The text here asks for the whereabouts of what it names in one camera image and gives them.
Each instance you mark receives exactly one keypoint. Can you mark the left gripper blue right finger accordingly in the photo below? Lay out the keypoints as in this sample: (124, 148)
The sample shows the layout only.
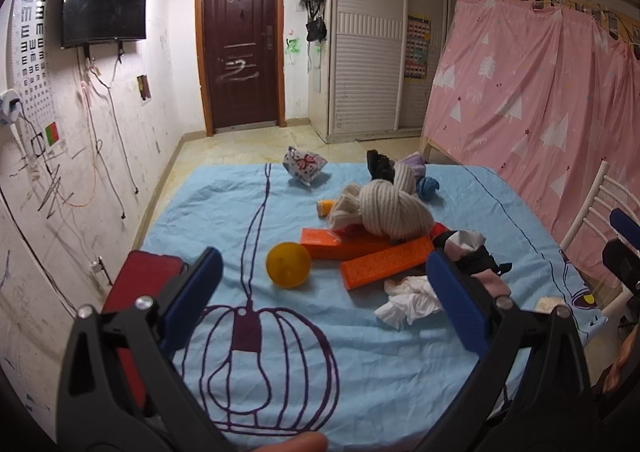
(464, 299)

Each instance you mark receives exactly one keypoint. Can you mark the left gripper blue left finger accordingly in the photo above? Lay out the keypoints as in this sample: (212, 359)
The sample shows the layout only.
(184, 298)

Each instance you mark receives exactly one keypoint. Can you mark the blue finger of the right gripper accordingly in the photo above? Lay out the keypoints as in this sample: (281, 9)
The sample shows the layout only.
(625, 226)

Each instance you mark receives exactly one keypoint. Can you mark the black pink white cloth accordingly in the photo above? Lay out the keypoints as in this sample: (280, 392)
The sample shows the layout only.
(468, 252)

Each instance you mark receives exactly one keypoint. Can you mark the white tissue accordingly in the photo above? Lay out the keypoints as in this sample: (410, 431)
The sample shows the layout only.
(408, 300)

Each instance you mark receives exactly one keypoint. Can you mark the cream knitted sweater bundle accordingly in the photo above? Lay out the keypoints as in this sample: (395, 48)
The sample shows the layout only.
(383, 208)

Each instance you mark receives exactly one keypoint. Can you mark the long orange printed box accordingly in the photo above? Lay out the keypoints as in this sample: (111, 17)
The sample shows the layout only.
(381, 265)

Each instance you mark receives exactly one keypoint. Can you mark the blue sock ball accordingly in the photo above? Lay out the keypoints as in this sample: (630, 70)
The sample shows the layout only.
(427, 188)

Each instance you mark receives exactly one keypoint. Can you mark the purple fuzzy sock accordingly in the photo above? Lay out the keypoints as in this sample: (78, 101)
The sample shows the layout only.
(416, 163)

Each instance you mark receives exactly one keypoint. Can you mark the orange box with white label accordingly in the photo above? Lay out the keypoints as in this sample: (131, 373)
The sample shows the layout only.
(351, 243)

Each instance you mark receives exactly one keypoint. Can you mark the orange thread spool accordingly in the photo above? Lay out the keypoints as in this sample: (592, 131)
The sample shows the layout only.
(324, 207)

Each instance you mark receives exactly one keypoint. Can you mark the white patterned snack bag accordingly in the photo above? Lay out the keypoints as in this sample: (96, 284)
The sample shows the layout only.
(304, 166)

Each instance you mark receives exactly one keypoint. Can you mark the person right hand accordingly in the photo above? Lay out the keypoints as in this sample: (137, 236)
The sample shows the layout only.
(625, 363)

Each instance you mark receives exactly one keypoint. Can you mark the person left hand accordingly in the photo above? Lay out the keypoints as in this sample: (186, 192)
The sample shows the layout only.
(305, 442)

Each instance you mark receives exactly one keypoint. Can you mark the white metal chair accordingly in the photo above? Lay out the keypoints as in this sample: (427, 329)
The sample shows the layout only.
(592, 228)

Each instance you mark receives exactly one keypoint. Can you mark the light blue bed sheet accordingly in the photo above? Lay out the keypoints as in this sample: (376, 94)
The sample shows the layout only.
(266, 363)

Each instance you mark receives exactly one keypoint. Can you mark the pink tree print curtain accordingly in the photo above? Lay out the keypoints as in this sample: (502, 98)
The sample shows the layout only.
(544, 97)

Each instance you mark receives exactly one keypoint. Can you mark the eye chart poster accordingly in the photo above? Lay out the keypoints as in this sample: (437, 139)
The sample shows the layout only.
(37, 113)

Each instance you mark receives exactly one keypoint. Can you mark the white slatted wardrobe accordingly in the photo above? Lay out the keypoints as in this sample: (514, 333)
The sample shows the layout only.
(357, 85)

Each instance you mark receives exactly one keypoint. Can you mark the dark brown wooden door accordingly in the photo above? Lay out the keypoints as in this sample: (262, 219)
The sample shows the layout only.
(240, 62)

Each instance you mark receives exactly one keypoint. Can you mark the colourful wall chart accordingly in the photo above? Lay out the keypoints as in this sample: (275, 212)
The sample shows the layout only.
(417, 47)

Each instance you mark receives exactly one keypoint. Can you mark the white wall power adapter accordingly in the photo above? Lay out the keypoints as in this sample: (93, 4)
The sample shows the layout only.
(10, 107)

